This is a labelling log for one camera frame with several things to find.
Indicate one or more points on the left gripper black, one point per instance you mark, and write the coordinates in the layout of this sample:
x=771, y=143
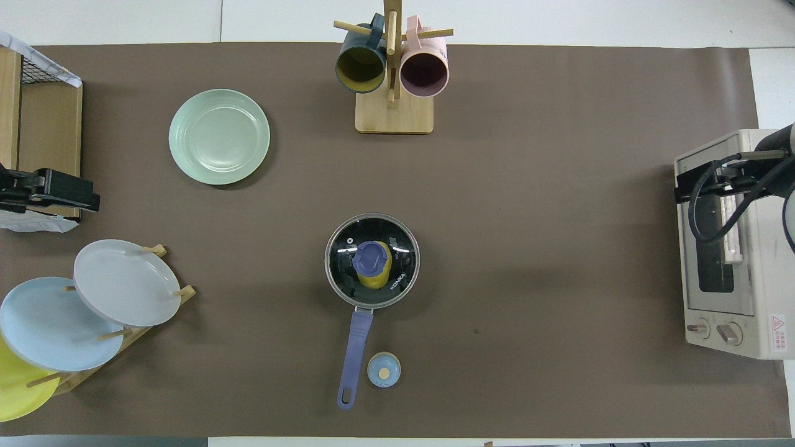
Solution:
x=59, y=186

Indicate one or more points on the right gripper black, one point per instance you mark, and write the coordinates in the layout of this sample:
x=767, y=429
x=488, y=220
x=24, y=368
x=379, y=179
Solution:
x=723, y=177

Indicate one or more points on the yellow potato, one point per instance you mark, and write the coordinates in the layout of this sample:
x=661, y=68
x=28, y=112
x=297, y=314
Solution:
x=376, y=283

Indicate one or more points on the grey plate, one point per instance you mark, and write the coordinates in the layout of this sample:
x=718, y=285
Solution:
x=124, y=282

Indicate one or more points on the light blue plate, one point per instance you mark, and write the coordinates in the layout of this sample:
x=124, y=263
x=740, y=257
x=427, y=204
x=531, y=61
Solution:
x=49, y=329

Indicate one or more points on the light green plate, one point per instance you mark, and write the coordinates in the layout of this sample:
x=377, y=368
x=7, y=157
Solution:
x=219, y=136

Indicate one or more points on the wooden plate rack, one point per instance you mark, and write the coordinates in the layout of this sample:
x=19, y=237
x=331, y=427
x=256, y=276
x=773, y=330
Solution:
x=81, y=377

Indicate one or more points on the yellow plate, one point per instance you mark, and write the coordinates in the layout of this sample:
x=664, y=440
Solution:
x=18, y=391

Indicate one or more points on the white plastic sheet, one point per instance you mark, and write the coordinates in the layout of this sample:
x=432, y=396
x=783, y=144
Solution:
x=37, y=222

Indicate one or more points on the cream toaster oven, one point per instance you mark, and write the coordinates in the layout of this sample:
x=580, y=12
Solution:
x=767, y=279

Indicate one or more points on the brown paper table mat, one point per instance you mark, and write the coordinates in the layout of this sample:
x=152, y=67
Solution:
x=497, y=248

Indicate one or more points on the pink ribbed mug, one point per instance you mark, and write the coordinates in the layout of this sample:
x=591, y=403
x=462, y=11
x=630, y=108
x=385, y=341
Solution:
x=424, y=73

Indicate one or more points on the wooden mug tree stand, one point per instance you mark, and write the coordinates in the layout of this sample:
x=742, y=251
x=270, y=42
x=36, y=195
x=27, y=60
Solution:
x=394, y=115

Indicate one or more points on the dark teal mug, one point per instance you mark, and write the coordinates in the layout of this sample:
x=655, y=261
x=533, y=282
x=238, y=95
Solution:
x=360, y=67

